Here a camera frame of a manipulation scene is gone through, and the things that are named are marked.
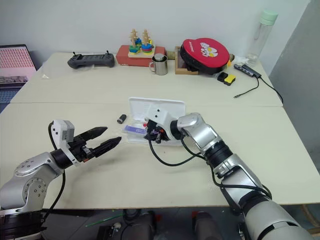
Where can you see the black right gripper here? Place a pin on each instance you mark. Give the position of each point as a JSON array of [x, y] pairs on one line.
[[153, 130]]

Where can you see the small black cylinder cap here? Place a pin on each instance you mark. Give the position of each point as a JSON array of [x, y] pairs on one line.
[[121, 118]]

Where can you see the red marker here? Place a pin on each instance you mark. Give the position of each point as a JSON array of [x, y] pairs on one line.
[[144, 124]]

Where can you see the dark grey handheld controller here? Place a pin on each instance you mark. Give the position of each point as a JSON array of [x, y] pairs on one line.
[[91, 60]]

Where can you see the wooden tray box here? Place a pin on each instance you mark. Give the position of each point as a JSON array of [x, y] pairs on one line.
[[180, 68]]

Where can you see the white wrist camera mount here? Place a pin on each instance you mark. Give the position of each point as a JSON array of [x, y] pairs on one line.
[[58, 132], [157, 115]]

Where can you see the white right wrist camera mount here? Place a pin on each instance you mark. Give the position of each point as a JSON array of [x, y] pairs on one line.
[[157, 115]]

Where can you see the dark rounded shape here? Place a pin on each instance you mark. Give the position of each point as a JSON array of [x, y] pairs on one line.
[[140, 225], [206, 225]]

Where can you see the red and black round case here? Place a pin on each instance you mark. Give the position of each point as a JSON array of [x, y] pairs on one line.
[[205, 51]]

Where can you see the grey usb hub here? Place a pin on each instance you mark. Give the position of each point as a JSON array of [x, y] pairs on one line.
[[246, 70]]

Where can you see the stainless steel mug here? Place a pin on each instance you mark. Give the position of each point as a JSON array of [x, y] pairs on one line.
[[160, 66]]

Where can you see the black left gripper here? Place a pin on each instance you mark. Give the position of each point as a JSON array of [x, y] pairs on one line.
[[78, 150]]

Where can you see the black and yellow block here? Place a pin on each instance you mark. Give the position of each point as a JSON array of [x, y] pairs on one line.
[[226, 78]]

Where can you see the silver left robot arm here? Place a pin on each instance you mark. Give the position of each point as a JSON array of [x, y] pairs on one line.
[[32, 175]]

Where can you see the white crumpled tissue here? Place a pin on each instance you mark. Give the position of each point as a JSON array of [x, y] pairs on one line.
[[242, 60]]

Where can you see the black base with white wheel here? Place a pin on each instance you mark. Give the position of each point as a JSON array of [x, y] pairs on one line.
[[108, 231]]

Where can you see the wooden colourful stacking toy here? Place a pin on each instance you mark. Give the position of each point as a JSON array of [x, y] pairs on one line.
[[141, 48]]

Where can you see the green stick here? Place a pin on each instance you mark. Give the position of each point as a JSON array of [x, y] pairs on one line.
[[103, 220]]

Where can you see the red cardboard box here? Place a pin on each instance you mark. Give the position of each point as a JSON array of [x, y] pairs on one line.
[[122, 58]]

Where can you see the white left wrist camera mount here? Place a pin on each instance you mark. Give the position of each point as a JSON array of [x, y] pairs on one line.
[[58, 132]]

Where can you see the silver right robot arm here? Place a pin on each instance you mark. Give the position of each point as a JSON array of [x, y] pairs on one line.
[[250, 180]]

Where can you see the purple small packet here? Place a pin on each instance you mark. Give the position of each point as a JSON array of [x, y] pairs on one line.
[[135, 129]]

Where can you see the clear bottle with green lid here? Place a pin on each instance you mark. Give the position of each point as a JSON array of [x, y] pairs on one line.
[[260, 40]]

